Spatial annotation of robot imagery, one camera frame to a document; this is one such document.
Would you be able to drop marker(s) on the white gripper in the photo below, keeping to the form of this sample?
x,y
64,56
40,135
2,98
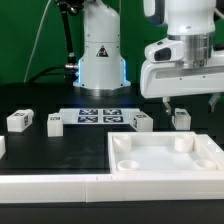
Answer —
x,y
187,66

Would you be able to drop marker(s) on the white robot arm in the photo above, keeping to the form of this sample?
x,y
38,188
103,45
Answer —
x,y
102,69

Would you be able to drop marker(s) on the white right fence wall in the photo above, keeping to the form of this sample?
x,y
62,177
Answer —
x,y
206,145

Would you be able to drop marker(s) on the white left fence block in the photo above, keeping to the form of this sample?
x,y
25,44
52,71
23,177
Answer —
x,y
2,146

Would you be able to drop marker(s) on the white square tabletop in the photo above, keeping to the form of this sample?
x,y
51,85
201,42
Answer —
x,y
158,152

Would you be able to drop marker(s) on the white front fence wall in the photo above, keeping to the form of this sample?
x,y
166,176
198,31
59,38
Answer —
x,y
109,188

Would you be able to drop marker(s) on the white marker base plate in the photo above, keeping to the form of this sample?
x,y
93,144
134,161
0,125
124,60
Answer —
x,y
97,116

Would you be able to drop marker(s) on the white fence wall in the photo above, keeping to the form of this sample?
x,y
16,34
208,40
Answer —
x,y
109,188
206,145

